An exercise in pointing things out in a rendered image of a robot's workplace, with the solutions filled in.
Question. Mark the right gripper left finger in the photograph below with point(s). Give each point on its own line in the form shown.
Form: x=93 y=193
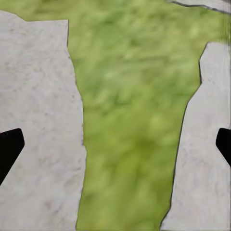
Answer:
x=11 y=144

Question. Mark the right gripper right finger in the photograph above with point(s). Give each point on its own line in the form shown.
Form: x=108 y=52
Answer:
x=223 y=142

